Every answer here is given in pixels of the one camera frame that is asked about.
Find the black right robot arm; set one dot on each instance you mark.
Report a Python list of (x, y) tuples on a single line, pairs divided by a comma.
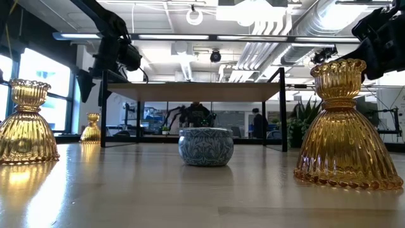
[(399, 3)]

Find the person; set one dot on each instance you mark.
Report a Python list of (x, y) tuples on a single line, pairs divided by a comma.
[(259, 125)]

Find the long linear pendant light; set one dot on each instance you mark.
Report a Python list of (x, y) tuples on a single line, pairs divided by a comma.
[(174, 37)]

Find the black overhead camera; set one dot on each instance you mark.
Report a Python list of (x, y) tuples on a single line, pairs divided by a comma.
[(215, 56)]

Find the green potted succulent plant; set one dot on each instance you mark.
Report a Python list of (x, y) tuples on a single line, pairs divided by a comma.
[(302, 122)]

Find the amber glass candlestick holder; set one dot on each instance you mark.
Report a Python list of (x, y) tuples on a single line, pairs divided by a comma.
[(345, 142), (91, 133), (25, 139)]

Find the wooden shelf with black legs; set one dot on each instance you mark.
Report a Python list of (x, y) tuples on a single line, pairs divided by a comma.
[(193, 92)]

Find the black background robot arm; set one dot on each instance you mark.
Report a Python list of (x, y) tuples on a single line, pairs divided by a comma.
[(172, 114)]

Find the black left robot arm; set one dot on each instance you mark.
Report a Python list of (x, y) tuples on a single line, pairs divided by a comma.
[(104, 19)]

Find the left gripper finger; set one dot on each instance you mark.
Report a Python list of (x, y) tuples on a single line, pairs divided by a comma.
[(108, 91), (85, 85)]

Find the small background potted plant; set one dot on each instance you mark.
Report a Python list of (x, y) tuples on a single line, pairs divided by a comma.
[(164, 129)]

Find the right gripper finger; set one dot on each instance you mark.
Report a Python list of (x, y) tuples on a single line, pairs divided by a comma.
[(379, 61)]

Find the silver ventilation duct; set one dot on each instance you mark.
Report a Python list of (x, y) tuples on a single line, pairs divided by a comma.
[(316, 28)]

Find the black background stand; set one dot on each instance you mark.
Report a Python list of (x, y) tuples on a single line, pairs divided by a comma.
[(395, 123)]

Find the black ceiling-mounted device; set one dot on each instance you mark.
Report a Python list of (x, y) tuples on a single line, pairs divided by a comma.
[(322, 55)]

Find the blue patterned candle tin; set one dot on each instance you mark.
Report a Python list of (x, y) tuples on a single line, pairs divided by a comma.
[(205, 147)]

